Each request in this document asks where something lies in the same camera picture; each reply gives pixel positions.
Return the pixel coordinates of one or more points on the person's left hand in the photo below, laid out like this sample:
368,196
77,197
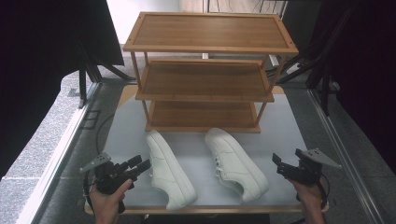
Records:
107,202

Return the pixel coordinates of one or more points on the person's right hand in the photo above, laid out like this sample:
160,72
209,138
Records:
308,196

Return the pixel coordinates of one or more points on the aluminium floor rail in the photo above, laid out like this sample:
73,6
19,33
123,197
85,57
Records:
59,149
345,149

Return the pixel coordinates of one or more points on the white sneaker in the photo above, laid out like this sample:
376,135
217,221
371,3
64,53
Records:
168,171
233,163

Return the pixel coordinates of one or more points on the black metal stand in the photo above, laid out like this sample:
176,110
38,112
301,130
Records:
325,90
83,87

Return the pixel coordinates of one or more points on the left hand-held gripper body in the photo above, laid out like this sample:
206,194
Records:
107,177

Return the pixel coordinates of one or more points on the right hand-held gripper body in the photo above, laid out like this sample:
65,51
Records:
306,172

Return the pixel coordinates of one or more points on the wooden three-tier shoe rack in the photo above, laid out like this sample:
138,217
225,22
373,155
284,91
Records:
207,81

